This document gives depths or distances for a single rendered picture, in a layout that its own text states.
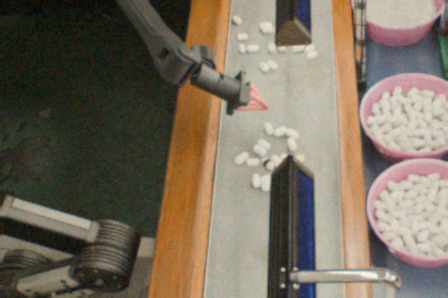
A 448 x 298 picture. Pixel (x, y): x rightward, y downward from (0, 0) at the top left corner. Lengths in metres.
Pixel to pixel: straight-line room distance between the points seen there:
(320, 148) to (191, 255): 0.42
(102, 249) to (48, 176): 1.29
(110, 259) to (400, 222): 0.65
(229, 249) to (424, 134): 0.56
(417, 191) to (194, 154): 0.54
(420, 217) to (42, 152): 1.76
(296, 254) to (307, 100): 0.76
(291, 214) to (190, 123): 0.68
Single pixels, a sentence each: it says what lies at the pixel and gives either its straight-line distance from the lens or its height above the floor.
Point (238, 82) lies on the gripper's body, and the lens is 1.59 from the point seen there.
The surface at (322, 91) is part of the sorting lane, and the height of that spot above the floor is 0.74.
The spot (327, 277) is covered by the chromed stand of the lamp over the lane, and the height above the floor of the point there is 1.12.
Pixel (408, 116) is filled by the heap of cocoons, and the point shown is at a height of 0.73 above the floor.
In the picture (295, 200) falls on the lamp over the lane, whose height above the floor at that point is 1.11.
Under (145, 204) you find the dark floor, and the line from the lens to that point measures 2.55.
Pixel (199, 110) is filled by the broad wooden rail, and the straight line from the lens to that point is 1.74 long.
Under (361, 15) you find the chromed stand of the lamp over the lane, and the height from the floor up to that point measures 0.94.
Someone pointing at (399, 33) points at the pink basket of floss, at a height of 0.74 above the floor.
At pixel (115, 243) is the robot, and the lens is 1.52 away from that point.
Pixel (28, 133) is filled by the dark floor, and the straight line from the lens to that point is 2.97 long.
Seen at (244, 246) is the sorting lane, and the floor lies 0.74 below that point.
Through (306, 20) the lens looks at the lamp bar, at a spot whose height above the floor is 1.07.
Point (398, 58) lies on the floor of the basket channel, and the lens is 1.96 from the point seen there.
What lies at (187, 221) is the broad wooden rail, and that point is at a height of 0.76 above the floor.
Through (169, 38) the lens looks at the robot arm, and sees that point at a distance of 1.56.
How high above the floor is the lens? 2.02
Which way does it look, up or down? 52 degrees down
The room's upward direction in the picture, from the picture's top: 9 degrees counter-clockwise
